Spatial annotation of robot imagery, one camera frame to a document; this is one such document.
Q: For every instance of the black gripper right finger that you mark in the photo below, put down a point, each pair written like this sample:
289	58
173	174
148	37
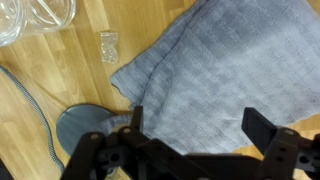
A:
286	150

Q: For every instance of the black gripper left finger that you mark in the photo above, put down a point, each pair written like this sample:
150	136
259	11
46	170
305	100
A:
110	156

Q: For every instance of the grey striped towel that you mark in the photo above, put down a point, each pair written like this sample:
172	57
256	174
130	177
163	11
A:
226	76

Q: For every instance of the small clear plastic bag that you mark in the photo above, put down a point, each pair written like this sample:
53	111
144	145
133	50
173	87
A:
109	46

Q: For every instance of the clear plastic jar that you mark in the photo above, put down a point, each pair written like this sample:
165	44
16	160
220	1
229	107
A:
43	16

